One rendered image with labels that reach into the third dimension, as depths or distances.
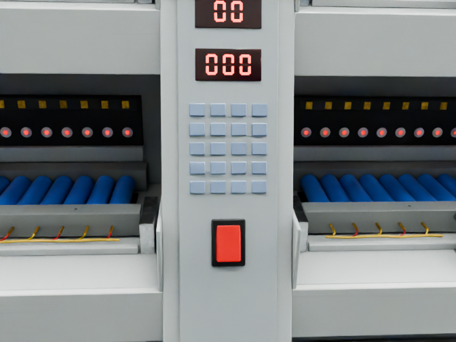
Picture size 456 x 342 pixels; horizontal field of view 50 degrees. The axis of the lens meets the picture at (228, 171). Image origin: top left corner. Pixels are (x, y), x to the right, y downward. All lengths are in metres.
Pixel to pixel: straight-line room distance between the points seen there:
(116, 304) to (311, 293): 0.14
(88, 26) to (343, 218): 0.26
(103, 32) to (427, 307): 0.31
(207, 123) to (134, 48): 0.08
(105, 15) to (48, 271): 0.19
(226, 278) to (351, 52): 0.19
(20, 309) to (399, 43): 0.33
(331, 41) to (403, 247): 0.18
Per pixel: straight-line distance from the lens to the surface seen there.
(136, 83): 0.55
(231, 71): 0.34
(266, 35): 0.35
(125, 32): 0.36
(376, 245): 0.43
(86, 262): 0.41
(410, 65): 0.40
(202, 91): 0.34
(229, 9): 0.35
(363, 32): 0.38
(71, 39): 0.37
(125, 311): 0.38
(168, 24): 0.36
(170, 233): 0.35
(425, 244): 0.44
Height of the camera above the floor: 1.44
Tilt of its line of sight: 4 degrees down
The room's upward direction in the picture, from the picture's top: straight up
